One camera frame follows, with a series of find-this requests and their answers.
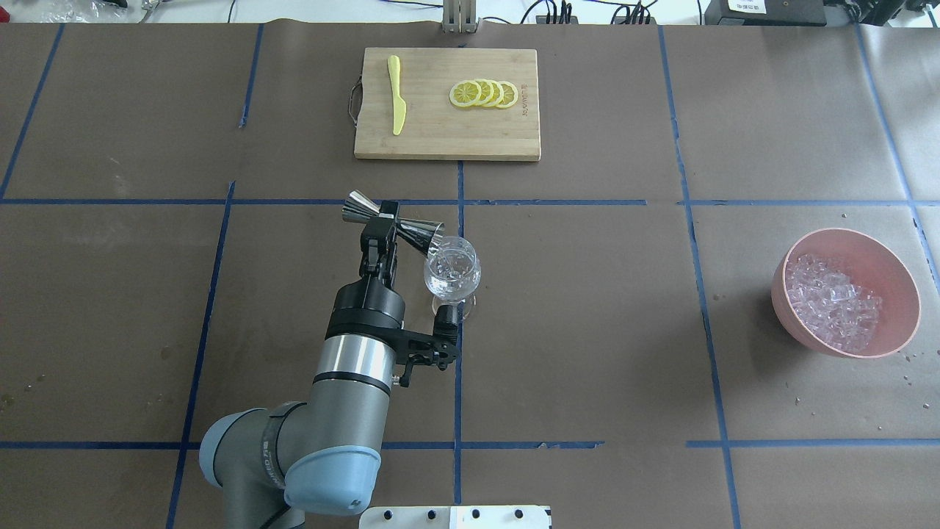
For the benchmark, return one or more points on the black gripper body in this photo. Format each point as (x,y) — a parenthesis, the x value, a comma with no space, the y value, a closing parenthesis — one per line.
(367,303)

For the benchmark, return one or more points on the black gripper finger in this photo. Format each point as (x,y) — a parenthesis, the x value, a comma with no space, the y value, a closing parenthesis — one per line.
(379,247)

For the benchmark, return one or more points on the steel double jigger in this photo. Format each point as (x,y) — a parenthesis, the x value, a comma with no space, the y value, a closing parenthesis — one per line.
(419,234)

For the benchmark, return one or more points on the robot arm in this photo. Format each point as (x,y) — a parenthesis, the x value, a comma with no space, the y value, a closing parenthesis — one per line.
(321,456)

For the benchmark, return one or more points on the clear wine glass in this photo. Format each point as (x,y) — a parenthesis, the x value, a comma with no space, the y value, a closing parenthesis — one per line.
(452,273)

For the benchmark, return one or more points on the clear ice cubes pile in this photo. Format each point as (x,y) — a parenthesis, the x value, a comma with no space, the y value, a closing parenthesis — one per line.
(828,301)

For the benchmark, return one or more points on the bamboo cutting board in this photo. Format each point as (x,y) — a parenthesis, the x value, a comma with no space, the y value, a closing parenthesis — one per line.
(436,130)

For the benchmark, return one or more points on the yellow plastic knife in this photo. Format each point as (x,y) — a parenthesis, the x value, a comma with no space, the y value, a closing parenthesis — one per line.
(398,104)

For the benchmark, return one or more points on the lemon slice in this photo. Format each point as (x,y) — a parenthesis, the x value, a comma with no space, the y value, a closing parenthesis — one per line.
(497,94)
(467,93)
(484,91)
(510,95)

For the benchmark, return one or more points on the black box on table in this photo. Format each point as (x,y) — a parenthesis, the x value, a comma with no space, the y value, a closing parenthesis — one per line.
(765,13)

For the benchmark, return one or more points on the pink bowl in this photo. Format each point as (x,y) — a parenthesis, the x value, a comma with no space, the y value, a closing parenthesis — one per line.
(877,268)

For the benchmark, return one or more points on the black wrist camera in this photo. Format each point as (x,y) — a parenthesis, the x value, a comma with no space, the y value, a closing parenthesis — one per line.
(439,349)

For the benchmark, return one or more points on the aluminium frame post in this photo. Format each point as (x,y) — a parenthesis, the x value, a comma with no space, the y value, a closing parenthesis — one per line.
(460,16)

